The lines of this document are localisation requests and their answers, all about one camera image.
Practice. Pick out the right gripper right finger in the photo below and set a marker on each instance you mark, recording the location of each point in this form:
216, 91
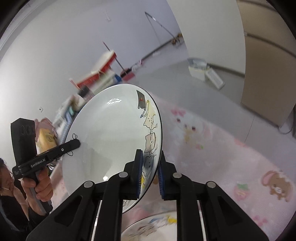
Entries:
204, 211

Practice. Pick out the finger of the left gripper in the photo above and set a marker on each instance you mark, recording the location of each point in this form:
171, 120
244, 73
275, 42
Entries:
64, 148

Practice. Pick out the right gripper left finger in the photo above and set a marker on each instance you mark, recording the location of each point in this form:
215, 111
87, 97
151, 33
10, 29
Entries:
93, 211

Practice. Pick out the cartoon plate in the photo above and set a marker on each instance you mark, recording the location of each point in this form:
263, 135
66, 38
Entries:
111, 127
162, 226

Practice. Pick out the person's left hand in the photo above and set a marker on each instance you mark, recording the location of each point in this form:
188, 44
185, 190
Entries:
43, 191

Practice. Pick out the person's head with mask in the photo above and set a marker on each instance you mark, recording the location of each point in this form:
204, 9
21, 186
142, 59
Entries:
7, 182

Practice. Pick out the pink cartoon tablecloth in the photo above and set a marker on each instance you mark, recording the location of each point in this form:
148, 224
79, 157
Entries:
203, 152

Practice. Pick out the clear bottle black cap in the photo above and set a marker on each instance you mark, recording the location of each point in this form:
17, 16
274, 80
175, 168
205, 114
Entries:
85, 93

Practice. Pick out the red white open box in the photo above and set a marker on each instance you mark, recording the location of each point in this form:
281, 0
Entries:
100, 68

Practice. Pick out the white floor scale box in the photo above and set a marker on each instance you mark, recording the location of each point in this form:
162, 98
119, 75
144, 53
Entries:
199, 69

